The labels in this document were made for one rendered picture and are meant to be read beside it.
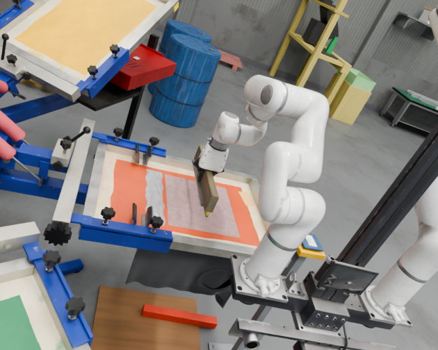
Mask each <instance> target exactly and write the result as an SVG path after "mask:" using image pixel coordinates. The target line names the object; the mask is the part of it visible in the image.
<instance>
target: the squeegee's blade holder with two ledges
mask: <svg viewBox="0 0 438 350"><path fill-rule="evenodd" d="M194 162H195V160H192V164H193V163H194ZM193 171H194V175H195V181H196V185H197V191H198V195H199V199H200V205H201V206H204V199H203V195H202V189H201V185H200V182H198V179H197V175H198V172H197V167H196V166H194V164H193Z"/></svg>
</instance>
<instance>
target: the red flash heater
mask: <svg viewBox="0 0 438 350"><path fill-rule="evenodd" d="M133 57H138V58H140V60H135V59H133ZM129 58H130V61H129V62H128V63H127V64H126V65H125V66H124V67H123V68H122V69H121V70H120V71H119V72H118V73H117V74H116V75H115V76H114V77H113V78H112V79H111V80H110V82H112V83H114V84H115V85H117V86H119V87H121V88H123V89H125V90H127V91H128V90H132V89H134V88H138V87H140V86H143V85H146V84H148V83H152V82H154V81H158V80H161V79H163V78H167V77H169V76H173V74H174V72H175V68H176V66H177V64H176V63H175V62H173V61H171V60H169V59H167V58H165V57H163V54H162V53H160V52H158V51H156V50H154V49H152V48H150V47H148V46H146V45H144V44H142V43H141V44H140V45H139V46H138V47H137V48H136V49H135V50H134V51H133V52H132V53H131V54H130V56H129Z"/></svg>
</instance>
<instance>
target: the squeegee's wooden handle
mask: <svg viewBox="0 0 438 350"><path fill-rule="evenodd" d="M203 148H204V146H203V145H199V147H198V149H197V152H196V154H195V157H194V160H197V159H198V158H199V156H200V154H201V152H202V150H203ZM200 185H201V189H202V195H203V199H204V211H205V212H209V213H212V212H213V210H214V208H215V206H216V204H217V202H218V200H219V196H218V192H217V189H216V184H215V181H214V178H213V174H212V171H211V170H207V169H204V171H203V177H202V179H201V181H200Z"/></svg>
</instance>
